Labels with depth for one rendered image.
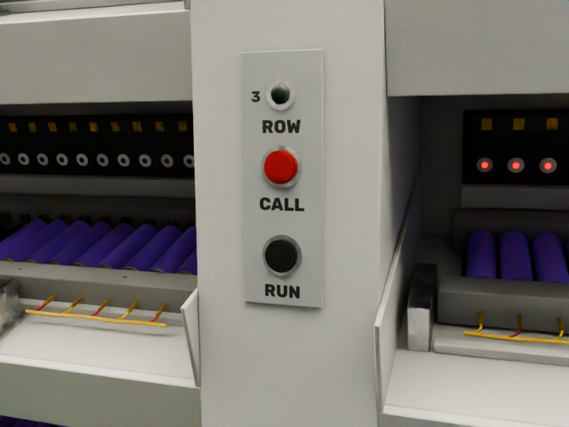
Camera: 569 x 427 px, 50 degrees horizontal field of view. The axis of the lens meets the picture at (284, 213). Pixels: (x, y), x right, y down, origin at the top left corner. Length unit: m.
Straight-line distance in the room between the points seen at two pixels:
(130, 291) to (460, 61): 0.24
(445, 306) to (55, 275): 0.25
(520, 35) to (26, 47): 0.25
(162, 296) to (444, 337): 0.17
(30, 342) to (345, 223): 0.22
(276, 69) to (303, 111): 0.02
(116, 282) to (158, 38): 0.16
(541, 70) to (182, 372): 0.24
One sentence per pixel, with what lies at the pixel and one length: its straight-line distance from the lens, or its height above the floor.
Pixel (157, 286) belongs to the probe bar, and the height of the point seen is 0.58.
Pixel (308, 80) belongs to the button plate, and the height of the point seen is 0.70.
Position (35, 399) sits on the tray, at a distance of 0.41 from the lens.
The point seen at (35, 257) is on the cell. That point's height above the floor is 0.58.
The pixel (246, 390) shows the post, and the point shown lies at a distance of 0.33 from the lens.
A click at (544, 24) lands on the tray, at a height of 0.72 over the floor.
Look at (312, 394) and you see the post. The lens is 0.32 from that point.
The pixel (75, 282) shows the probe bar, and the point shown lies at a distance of 0.42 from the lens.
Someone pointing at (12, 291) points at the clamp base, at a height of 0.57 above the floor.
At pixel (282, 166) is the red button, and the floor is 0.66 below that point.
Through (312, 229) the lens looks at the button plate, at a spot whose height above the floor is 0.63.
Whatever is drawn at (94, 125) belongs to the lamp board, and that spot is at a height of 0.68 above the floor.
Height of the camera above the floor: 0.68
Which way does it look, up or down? 8 degrees down
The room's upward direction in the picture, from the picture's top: straight up
